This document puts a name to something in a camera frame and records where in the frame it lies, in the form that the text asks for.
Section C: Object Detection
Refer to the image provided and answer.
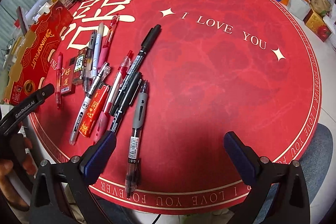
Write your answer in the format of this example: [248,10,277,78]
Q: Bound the red and yellow box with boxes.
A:
[304,9,332,42]

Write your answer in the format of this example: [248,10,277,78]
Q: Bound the white pen with clear cap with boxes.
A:
[70,62,111,146]

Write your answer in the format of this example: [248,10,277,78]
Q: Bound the red and gold gift box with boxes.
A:
[3,5,74,106]

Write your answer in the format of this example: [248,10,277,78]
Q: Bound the black pen with grey grip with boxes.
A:
[125,79,149,198]

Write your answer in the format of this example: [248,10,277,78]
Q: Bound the long black marker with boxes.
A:
[109,25,162,135]

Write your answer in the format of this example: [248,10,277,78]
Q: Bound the dark upright stick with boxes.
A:
[17,6,27,35]

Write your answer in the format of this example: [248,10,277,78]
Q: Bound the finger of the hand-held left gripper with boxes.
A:
[31,84,55,113]

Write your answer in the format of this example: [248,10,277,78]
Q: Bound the black pen with clip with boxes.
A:
[109,72,143,117]

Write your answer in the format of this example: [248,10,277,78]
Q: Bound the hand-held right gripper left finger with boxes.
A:
[29,131,117,224]

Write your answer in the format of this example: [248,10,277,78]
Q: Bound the person's left hand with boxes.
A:
[0,135,37,211]

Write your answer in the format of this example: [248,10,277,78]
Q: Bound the red lighter with gold print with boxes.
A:
[61,63,76,95]

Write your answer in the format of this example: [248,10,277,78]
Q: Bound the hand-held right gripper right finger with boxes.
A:
[223,131,311,224]

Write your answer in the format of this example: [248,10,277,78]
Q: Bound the white paper bag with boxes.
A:
[286,0,313,21]

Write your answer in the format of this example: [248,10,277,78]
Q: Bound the grey stool cushion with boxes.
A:
[262,123,334,216]

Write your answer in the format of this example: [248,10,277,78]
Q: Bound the tan woven bag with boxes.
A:
[311,0,332,16]

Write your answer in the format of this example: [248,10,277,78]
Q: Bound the red and white click pen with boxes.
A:
[93,50,134,144]

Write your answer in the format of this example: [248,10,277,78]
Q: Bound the black lighter with white label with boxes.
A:
[73,48,89,85]

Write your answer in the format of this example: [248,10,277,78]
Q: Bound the red gold patterned lighter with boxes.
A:
[79,84,110,137]

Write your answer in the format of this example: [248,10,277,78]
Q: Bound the grey and black pen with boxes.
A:
[83,30,96,93]

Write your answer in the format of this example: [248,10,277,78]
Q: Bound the small red pen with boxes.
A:
[55,52,64,110]

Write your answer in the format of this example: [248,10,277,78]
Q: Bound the round red printed mat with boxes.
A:
[28,0,322,216]

